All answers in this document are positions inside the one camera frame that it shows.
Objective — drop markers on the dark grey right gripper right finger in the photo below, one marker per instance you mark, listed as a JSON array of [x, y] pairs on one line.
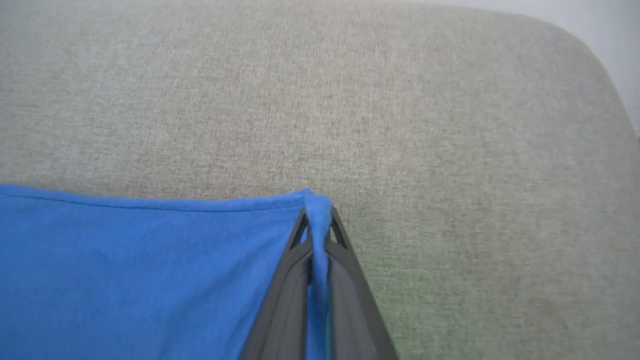
[[352, 310]]

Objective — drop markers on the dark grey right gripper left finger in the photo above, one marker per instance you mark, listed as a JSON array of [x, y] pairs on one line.
[[285, 310]]

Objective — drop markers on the blue and white garment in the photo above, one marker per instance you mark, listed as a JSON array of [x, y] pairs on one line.
[[140, 280]]

